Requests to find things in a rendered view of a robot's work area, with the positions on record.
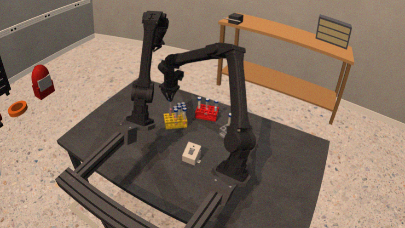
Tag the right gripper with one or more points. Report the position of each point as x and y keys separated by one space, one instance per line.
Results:
x=169 y=88

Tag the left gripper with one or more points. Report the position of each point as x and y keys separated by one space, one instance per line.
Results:
x=158 y=42

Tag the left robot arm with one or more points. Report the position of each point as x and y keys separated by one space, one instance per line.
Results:
x=143 y=89

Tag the grey tube rack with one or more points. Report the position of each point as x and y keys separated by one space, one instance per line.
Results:
x=222 y=131

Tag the yellow tube rack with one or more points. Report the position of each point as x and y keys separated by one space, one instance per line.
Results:
x=170 y=122

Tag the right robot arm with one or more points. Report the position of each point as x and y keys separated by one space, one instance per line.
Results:
x=238 y=143

